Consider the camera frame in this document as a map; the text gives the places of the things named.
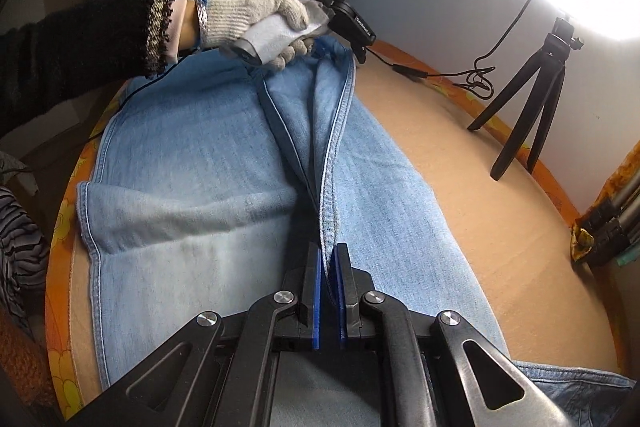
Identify small black tripod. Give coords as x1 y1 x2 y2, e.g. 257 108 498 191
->
468 16 584 181

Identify left hand white knit glove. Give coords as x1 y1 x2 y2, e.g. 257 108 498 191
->
195 0 317 70

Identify light blue denim pants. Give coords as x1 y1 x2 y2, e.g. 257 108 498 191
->
75 34 637 427

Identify striped grey cloth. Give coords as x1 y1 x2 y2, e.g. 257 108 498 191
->
1 186 50 335

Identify black power cable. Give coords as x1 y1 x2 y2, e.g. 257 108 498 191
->
364 0 537 100

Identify left forearm black sleeve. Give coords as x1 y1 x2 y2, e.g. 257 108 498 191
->
1 0 198 135

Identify folded tripod with orange cloth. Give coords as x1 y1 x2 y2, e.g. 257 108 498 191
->
570 144 640 268

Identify tan fleece blanket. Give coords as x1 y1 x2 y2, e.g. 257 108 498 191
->
70 41 630 424

